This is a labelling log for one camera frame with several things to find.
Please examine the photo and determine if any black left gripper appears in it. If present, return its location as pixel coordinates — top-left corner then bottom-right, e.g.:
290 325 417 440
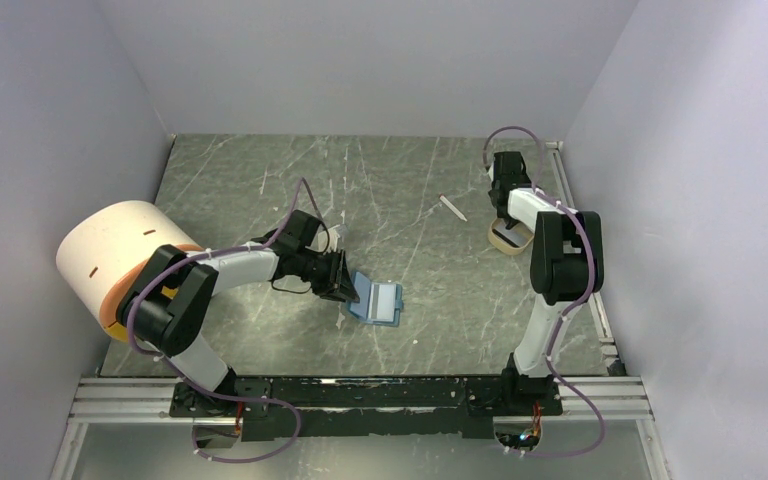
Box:
296 248 361 306

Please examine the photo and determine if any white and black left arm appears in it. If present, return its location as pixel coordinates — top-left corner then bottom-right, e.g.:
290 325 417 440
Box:
115 210 360 416

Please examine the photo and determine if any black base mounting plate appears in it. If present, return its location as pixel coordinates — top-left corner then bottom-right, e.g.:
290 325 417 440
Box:
168 369 563 441

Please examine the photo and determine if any blue card holder wallet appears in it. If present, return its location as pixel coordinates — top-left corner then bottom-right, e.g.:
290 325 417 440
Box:
347 271 404 327

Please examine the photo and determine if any white and orange cylinder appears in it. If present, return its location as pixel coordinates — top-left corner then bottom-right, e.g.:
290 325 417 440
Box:
55 200 202 342

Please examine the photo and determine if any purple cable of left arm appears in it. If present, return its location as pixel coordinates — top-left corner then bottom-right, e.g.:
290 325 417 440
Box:
125 177 303 464

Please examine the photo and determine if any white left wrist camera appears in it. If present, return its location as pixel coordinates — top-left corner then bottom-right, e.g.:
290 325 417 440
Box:
326 224 349 244

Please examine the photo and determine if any white pen with red cap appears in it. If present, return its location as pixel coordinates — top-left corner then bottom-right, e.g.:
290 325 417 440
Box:
438 194 468 222

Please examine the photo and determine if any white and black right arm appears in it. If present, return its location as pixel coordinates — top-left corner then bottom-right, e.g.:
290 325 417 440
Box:
487 151 605 378

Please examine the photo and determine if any aluminium rail frame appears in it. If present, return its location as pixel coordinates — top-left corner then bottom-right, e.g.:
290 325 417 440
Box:
50 378 234 479

